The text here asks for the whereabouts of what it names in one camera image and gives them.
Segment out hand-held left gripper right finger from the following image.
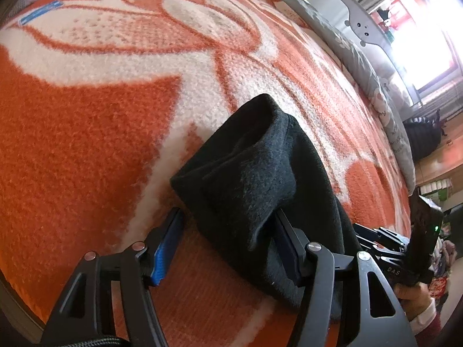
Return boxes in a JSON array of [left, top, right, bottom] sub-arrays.
[[273, 210, 418, 347]]

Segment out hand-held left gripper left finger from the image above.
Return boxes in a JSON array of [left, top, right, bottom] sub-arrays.
[[40, 208, 185, 347]]

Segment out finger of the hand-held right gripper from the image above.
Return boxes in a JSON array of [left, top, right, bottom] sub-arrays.
[[362, 244, 406, 265], [352, 223, 411, 248]]

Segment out black pants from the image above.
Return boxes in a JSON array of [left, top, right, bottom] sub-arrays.
[[170, 93, 364, 346]]

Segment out person's right forearm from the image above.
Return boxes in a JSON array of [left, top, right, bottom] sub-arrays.
[[409, 296, 444, 347]]

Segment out person's right hand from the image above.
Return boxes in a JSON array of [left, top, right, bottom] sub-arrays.
[[394, 282, 435, 320]]

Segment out wooden wardrobe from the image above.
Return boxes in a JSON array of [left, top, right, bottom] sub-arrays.
[[414, 141, 463, 190]]

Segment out black backpack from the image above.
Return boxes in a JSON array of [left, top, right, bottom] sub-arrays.
[[403, 110, 444, 160]]

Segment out orange floral blanket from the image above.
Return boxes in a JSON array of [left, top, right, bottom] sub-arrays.
[[0, 0, 416, 347]]

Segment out grey floral quilt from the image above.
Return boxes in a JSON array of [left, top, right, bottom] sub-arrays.
[[246, 0, 416, 193]]

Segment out window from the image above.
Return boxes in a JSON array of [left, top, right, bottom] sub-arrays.
[[391, 0, 463, 93]]

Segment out row of colourful boxes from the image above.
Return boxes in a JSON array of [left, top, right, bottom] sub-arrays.
[[374, 0, 411, 40]]

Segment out black braided cable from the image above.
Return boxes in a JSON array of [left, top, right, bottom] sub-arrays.
[[43, 335, 125, 347]]

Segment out grey bed guard rail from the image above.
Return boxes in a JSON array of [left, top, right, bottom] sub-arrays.
[[275, 0, 424, 105]]

